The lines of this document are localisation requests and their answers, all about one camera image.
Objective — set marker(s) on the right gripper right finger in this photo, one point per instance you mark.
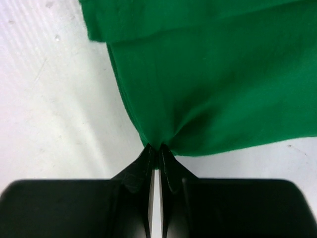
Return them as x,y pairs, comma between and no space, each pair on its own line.
193,207

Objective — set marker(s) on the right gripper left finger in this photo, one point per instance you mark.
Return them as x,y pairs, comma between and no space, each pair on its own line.
119,207

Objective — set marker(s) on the green t shirt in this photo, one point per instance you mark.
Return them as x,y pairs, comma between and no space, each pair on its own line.
210,76

